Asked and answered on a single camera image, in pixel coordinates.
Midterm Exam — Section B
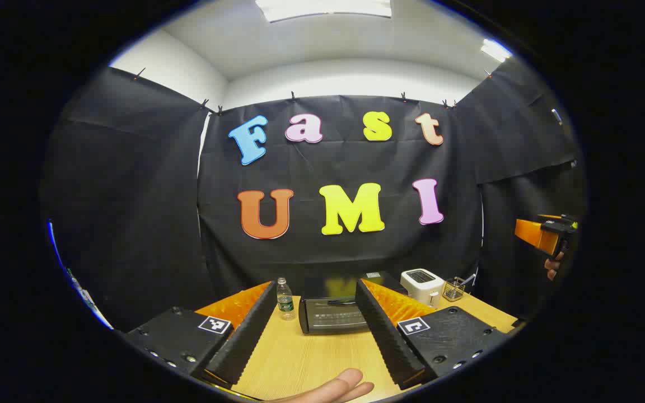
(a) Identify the small ceiling light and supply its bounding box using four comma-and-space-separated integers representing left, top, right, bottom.
480, 38, 512, 63

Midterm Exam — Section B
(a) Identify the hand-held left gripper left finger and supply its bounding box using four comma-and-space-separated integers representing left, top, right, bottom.
125, 281, 278, 387

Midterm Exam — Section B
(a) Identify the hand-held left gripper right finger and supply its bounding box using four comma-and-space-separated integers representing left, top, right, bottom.
354, 278, 513, 391

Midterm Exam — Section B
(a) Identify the clear plastic water bottle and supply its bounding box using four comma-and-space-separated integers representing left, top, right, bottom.
276, 277, 296, 321

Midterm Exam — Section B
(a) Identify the white toaster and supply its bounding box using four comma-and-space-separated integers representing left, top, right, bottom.
400, 269, 445, 308

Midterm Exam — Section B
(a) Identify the small wire basket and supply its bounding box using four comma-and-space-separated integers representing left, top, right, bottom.
443, 277, 467, 303

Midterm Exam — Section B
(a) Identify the black electric oven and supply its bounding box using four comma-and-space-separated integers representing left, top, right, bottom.
298, 271, 408, 335

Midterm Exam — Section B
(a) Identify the rectangular ceiling light panel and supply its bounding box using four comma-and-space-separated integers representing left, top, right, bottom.
255, 0, 393, 24

